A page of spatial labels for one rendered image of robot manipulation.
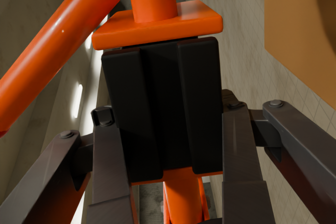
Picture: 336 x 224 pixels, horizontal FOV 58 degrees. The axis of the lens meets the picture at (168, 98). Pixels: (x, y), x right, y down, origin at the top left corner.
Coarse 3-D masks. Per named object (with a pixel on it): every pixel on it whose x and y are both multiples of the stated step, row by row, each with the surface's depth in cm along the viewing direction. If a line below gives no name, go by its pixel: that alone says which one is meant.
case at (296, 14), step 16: (272, 0) 35; (288, 0) 30; (304, 0) 27; (320, 0) 24; (272, 16) 36; (288, 16) 31; (304, 16) 27; (320, 16) 24; (272, 32) 36; (288, 32) 31; (304, 32) 28; (320, 32) 25; (272, 48) 37; (288, 48) 32; (304, 48) 28; (320, 48) 25; (288, 64) 33; (304, 64) 29; (320, 64) 26; (304, 80) 29; (320, 80) 26; (320, 96) 26
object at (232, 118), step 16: (224, 112) 14; (240, 112) 14; (224, 128) 13; (240, 128) 12; (224, 144) 11; (240, 144) 11; (224, 160) 10; (240, 160) 10; (256, 160) 10; (224, 176) 10; (240, 176) 9; (256, 176) 9; (224, 192) 8; (240, 192) 8; (256, 192) 8; (224, 208) 8; (240, 208) 7; (256, 208) 7
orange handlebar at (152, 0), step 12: (132, 0) 14; (144, 0) 14; (156, 0) 14; (168, 0) 14; (144, 12) 14; (156, 12) 14; (168, 12) 14; (180, 180) 18; (192, 180) 18; (168, 192) 18; (180, 192) 18; (192, 192) 18; (204, 192) 22; (168, 204) 19; (180, 204) 18; (192, 204) 18; (204, 204) 20; (168, 216) 20; (180, 216) 19; (192, 216) 19; (204, 216) 20
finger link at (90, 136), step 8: (88, 136) 15; (80, 144) 14; (88, 144) 14; (80, 152) 14; (88, 152) 14; (72, 160) 14; (80, 160) 14; (88, 160) 14; (72, 168) 14; (80, 168) 14; (88, 168) 14; (72, 176) 14
